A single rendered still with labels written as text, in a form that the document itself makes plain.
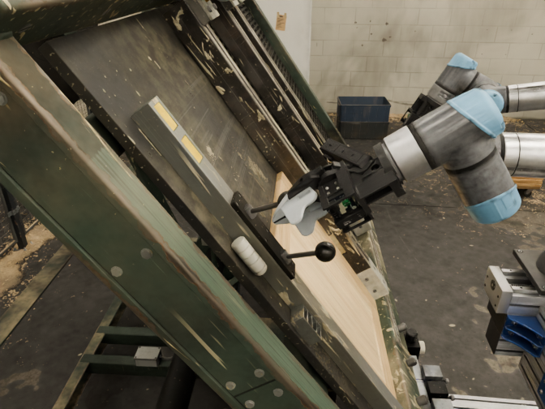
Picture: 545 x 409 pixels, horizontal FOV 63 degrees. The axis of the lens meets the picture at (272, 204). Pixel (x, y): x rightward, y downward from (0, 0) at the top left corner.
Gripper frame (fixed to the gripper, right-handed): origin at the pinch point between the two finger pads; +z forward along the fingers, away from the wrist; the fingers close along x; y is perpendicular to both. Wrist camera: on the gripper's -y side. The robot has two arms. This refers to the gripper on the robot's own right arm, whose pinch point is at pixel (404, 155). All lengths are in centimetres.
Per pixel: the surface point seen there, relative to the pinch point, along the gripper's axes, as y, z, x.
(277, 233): 35, 14, 60
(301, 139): 31.0, 17.4, -14.2
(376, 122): -87, 79, -384
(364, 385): 2, 31, 75
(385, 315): -14, 39, 34
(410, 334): -29, 44, 30
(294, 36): 48, 34, -348
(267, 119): 48, 3, 27
